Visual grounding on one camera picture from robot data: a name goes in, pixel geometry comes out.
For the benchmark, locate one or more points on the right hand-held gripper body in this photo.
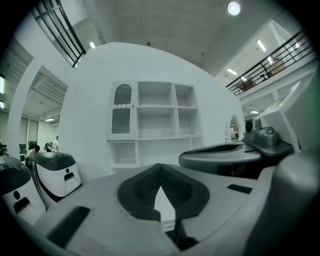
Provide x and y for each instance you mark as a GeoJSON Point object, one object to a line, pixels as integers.
{"type": "Point", "coordinates": [262, 136]}

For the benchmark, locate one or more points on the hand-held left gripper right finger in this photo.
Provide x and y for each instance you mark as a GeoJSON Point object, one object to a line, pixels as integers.
{"type": "Point", "coordinates": [225, 197]}

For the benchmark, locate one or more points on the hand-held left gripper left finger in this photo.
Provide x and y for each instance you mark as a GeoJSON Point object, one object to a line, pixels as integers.
{"type": "Point", "coordinates": [105, 200]}

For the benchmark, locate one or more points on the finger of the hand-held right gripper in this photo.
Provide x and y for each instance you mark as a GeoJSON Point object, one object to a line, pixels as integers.
{"type": "Point", "coordinates": [200, 161]}
{"type": "Point", "coordinates": [220, 144]}

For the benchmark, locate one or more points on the white cabinet door ribbed glass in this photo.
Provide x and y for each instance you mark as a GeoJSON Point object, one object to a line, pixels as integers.
{"type": "Point", "coordinates": [121, 122]}

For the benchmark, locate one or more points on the white shelf cabinet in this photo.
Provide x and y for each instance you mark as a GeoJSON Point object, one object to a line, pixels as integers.
{"type": "Point", "coordinates": [157, 146]}

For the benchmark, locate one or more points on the white black delivery robot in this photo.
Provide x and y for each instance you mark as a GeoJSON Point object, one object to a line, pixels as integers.
{"type": "Point", "coordinates": [27, 200]}
{"type": "Point", "coordinates": [60, 180]}

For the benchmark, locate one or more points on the brown cardboard box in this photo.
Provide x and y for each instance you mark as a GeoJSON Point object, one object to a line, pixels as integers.
{"type": "Point", "coordinates": [276, 67]}
{"type": "Point", "coordinates": [246, 83]}

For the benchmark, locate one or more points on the black metal railing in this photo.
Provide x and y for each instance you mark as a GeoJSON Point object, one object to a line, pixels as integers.
{"type": "Point", "coordinates": [262, 75]}
{"type": "Point", "coordinates": [79, 60]}

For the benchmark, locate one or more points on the rectangular ceiling light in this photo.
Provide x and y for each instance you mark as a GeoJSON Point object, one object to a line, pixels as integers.
{"type": "Point", "coordinates": [261, 45]}
{"type": "Point", "coordinates": [232, 71]}
{"type": "Point", "coordinates": [92, 45]}
{"type": "Point", "coordinates": [2, 104]}
{"type": "Point", "coordinates": [2, 85]}
{"type": "Point", "coordinates": [51, 119]}

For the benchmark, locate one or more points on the round ceiling lamp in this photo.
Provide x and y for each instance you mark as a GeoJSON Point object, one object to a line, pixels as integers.
{"type": "Point", "coordinates": [233, 8]}

